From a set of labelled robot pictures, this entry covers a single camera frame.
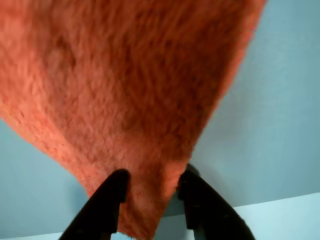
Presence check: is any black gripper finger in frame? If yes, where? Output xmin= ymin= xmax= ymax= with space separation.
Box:
xmin=177 ymin=169 xmax=256 ymax=240
xmin=59 ymin=169 xmax=130 ymax=240

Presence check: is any orange terry towel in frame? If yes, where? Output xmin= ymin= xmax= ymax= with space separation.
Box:
xmin=0 ymin=0 xmax=270 ymax=238

